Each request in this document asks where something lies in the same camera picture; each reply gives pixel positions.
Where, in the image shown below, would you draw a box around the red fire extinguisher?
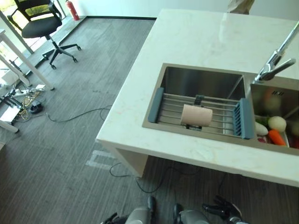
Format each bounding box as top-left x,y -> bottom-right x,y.
64,0 -> 81,21

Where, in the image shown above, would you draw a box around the dark robot left foot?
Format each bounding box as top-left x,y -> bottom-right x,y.
147,196 -> 157,213

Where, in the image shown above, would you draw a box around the steel drain rack blue ends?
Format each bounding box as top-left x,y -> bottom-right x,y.
148,87 -> 256,140

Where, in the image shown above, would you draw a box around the white marble kitchen island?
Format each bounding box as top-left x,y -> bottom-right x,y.
95,8 -> 299,188

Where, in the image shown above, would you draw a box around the white radish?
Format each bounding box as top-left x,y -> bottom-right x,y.
254,120 -> 269,136

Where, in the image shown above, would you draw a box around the round black floor device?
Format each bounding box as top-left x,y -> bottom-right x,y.
28,105 -> 44,115

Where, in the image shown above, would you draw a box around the black office chair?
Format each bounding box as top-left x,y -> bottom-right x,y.
7,0 -> 82,70

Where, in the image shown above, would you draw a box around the dark robot right foot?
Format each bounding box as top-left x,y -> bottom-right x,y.
173,203 -> 184,224

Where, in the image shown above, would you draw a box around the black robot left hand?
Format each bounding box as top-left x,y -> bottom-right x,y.
100,212 -> 128,224

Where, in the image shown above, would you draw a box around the white round onion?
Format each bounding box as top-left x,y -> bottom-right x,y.
267,115 -> 287,132

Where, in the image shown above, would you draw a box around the silver robot right leg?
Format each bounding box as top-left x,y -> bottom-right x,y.
178,209 -> 211,224

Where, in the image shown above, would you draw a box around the dark robot foot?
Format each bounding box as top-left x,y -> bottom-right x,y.
147,196 -> 157,213
173,203 -> 184,224

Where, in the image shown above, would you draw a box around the green leafy vegetable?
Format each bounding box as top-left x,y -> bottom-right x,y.
255,116 -> 270,127

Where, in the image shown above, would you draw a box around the white desk frame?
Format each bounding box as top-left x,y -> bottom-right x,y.
0,10 -> 55,133

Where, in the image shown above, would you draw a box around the steel inner sink basket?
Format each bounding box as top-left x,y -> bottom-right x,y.
250,82 -> 299,150

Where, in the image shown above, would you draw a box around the pink plastic cup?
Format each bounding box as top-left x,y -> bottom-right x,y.
181,104 -> 214,128

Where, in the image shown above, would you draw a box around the orange carrot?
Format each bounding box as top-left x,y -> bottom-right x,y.
268,129 -> 287,147

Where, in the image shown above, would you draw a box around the chrome kitchen faucet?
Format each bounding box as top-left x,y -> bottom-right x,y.
254,21 -> 299,84

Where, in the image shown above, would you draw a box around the white box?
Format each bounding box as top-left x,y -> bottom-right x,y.
0,69 -> 17,85

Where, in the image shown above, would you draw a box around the black floor cable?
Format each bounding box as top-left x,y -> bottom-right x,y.
45,105 -> 113,123

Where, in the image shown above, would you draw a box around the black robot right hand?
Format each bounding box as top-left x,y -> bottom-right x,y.
202,195 -> 243,221

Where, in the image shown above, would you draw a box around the white power strip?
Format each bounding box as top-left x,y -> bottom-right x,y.
13,84 -> 46,97

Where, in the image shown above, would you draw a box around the black cable under counter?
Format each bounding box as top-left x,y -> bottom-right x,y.
109,162 -> 234,194

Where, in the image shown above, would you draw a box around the black stand equipment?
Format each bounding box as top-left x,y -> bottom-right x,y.
0,90 -> 24,108

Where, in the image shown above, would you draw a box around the stainless steel sink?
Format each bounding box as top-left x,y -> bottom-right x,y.
142,63 -> 299,156

